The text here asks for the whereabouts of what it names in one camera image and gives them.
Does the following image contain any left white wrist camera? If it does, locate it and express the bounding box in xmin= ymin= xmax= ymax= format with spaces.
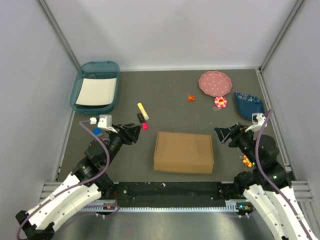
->
xmin=89 ymin=114 xmax=118 ymax=133

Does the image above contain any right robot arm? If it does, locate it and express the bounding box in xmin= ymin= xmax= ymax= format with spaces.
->
xmin=214 ymin=123 xmax=317 ymax=240

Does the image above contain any small blue scraper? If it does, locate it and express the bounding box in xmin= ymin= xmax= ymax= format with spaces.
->
xmin=92 ymin=128 xmax=103 ymax=137

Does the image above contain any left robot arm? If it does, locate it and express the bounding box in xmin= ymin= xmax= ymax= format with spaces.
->
xmin=15 ymin=121 xmax=142 ymax=240

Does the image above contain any small orange flower toy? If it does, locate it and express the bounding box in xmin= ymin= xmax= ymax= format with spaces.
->
xmin=242 ymin=155 xmax=253 ymax=168

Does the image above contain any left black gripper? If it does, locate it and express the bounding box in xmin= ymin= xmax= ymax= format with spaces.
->
xmin=104 ymin=123 xmax=143 ymax=166

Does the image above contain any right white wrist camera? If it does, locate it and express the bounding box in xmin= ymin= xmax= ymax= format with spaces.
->
xmin=245 ymin=113 xmax=267 ymax=133

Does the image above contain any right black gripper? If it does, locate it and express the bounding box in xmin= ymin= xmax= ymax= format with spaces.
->
xmin=213 ymin=121 xmax=260 ymax=166

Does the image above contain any pink flower toy right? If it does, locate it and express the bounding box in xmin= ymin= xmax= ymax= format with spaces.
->
xmin=214 ymin=96 xmax=228 ymax=111

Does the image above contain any pink black highlighter marker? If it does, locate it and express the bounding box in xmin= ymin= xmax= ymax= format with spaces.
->
xmin=137 ymin=113 xmax=148 ymax=130

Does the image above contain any teal plastic bin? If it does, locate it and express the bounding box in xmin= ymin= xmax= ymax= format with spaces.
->
xmin=70 ymin=61 xmax=120 ymax=115

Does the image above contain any yellow highlighter marker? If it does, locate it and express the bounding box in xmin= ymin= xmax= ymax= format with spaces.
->
xmin=137 ymin=102 xmax=150 ymax=121

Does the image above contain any dark blue leaf dish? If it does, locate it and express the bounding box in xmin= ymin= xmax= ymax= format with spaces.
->
xmin=234 ymin=92 xmax=265 ymax=120

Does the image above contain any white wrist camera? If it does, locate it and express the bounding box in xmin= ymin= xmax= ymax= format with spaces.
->
xmin=245 ymin=113 xmax=267 ymax=133
xmin=89 ymin=114 xmax=118 ymax=133

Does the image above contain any orange glitter maple leaf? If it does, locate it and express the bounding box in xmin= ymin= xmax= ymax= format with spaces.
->
xmin=187 ymin=95 xmax=195 ymax=102

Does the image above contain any aluminium frame rail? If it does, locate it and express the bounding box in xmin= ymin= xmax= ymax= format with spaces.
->
xmin=39 ymin=181 xmax=313 ymax=213

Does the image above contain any pink polka dot plate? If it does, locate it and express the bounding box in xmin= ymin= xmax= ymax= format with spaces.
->
xmin=198 ymin=71 xmax=233 ymax=97

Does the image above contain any white paper sheet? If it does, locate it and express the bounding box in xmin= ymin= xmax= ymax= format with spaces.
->
xmin=75 ymin=78 xmax=117 ymax=106

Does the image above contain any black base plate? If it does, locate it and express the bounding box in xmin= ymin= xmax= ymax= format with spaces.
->
xmin=100 ymin=181 xmax=249 ymax=201

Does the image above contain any brown cardboard box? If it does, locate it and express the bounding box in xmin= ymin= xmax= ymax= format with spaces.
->
xmin=153 ymin=131 xmax=214 ymax=174

